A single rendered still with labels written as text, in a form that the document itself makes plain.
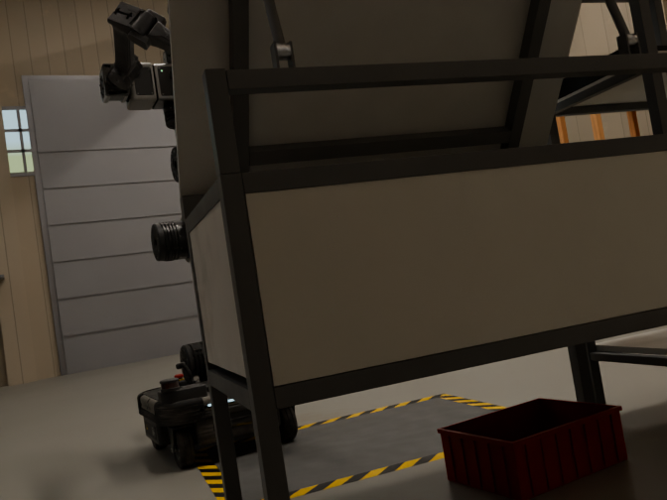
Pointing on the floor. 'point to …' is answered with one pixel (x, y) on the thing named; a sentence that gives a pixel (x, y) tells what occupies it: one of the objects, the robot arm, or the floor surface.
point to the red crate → (533, 446)
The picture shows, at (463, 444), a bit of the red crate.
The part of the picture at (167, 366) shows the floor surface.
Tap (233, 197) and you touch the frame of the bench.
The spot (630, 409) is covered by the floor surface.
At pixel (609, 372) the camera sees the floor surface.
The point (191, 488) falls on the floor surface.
